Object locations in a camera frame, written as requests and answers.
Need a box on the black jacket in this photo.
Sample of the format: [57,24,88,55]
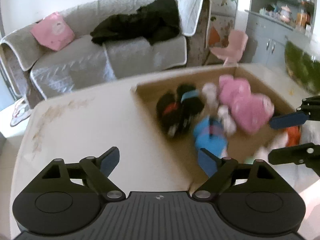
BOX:
[90,0,181,47]

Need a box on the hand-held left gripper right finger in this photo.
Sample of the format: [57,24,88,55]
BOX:
[192,147,298,202]

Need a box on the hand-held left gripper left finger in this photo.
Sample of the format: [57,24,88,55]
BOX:
[26,146,127,202]

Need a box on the slipper on floor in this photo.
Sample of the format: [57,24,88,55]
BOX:
[10,97,32,127]

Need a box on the shallow cardboard box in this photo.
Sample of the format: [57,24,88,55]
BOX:
[130,64,304,193]

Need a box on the pink plastic chair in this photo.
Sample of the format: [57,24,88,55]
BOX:
[209,29,249,67]

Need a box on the pink fluffy sock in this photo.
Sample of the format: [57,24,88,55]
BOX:
[231,94,274,134]
[219,75,252,105]

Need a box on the orange bottle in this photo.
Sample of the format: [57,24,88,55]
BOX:
[296,7,307,28]

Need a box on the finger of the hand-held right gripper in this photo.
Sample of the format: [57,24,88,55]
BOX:
[269,95,320,130]
[268,142,320,178]

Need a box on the white quilted blanket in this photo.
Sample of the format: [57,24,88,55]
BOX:
[168,0,207,37]

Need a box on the pink pillow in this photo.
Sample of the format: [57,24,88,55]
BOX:
[30,12,75,52]

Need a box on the white desktop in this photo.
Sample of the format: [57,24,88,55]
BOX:
[11,62,320,240]

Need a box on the glass fish bowl with plants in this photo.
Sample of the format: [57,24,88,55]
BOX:
[284,41,320,94]

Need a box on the grey cabinet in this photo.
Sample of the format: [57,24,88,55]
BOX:
[244,9,320,68]

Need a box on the blue and white sock bundle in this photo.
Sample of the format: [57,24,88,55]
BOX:
[192,116,229,158]

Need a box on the white and pink sock roll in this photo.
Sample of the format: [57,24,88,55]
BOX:
[202,83,218,105]

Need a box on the grey sofa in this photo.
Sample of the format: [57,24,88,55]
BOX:
[0,0,213,109]

